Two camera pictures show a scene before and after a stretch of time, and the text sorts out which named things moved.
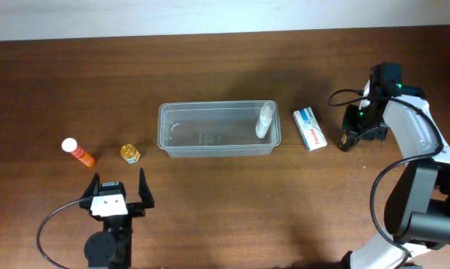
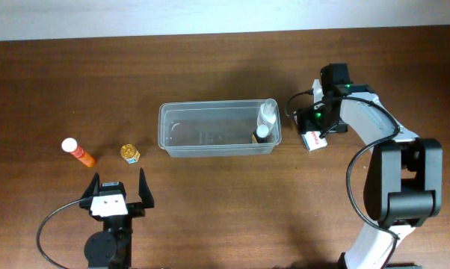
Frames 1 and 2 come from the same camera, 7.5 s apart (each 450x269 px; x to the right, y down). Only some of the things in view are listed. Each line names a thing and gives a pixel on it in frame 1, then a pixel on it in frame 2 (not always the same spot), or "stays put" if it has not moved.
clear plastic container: x=215 y=128 stays put
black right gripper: x=349 y=136 to x=307 y=122
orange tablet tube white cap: x=70 y=145 stays put
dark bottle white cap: x=344 y=142 to x=262 y=135
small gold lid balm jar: x=129 y=153 stays put
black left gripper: x=136 y=205 stays put
